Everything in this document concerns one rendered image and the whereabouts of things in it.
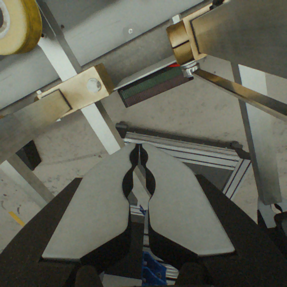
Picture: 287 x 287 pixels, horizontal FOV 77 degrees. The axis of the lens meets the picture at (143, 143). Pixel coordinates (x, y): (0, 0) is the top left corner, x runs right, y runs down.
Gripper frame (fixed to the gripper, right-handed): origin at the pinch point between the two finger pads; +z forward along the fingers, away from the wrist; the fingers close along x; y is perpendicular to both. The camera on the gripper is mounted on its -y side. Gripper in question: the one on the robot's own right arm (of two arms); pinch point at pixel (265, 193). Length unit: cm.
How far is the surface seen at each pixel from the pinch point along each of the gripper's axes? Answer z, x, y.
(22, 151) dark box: 71, -121, -12
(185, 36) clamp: -4.3, -6.7, -34.4
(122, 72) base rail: 12.6, -19.3, -32.8
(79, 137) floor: 83, -85, -2
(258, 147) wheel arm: -3.4, -0.8, -14.7
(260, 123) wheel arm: -3.4, 0.0, -19.0
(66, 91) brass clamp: -0.6, -26.2, -34.8
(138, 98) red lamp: 12.5, -18.6, -26.2
